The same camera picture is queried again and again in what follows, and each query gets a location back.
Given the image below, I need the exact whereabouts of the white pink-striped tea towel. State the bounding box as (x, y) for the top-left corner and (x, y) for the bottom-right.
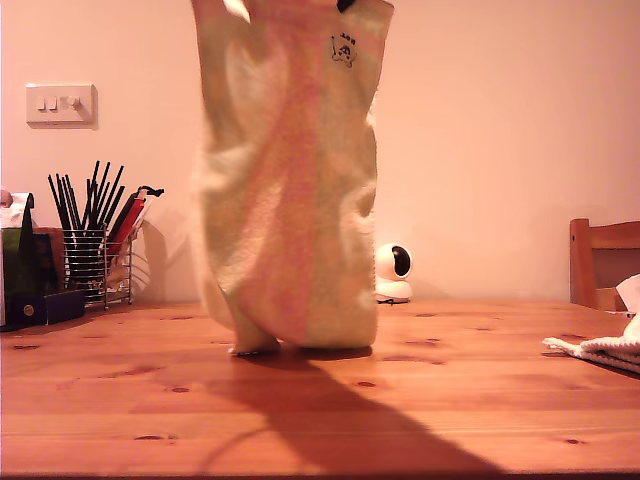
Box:
(189, 0), (396, 357)

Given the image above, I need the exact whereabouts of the black drinking straw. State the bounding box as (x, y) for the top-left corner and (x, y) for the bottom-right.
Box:
(55, 172), (78, 234)
(82, 160), (101, 231)
(64, 175), (85, 234)
(47, 174), (72, 234)
(103, 185), (127, 231)
(98, 164), (126, 231)
(89, 161), (112, 232)

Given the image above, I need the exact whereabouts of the cream terry tea towel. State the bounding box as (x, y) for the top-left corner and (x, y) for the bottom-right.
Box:
(542, 317), (640, 375)

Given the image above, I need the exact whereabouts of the white light switch plate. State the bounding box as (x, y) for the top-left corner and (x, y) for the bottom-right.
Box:
(25, 83), (99, 130)

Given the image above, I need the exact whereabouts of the green white paper bag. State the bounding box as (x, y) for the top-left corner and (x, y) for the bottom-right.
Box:
(0, 192), (59, 329)

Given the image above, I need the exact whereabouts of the dark box with round logo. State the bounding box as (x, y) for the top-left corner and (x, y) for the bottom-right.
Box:
(0, 289), (87, 333)

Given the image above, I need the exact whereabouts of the chrome wire utensil holder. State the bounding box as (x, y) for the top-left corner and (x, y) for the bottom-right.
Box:
(62, 225), (136, 311)

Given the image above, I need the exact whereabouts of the wooden chair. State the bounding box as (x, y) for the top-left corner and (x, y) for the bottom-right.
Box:
(569, 218), (640, 312)

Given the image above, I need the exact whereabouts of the white round security camera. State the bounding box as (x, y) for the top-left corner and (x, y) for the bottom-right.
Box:
(374, 243), (415, 305)

